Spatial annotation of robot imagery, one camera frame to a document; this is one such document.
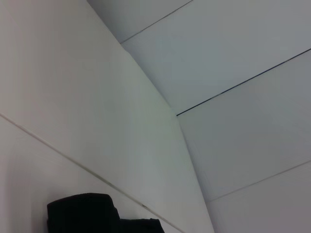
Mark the black shirt with white print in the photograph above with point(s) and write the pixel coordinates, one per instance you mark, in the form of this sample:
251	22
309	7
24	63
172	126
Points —
85	213

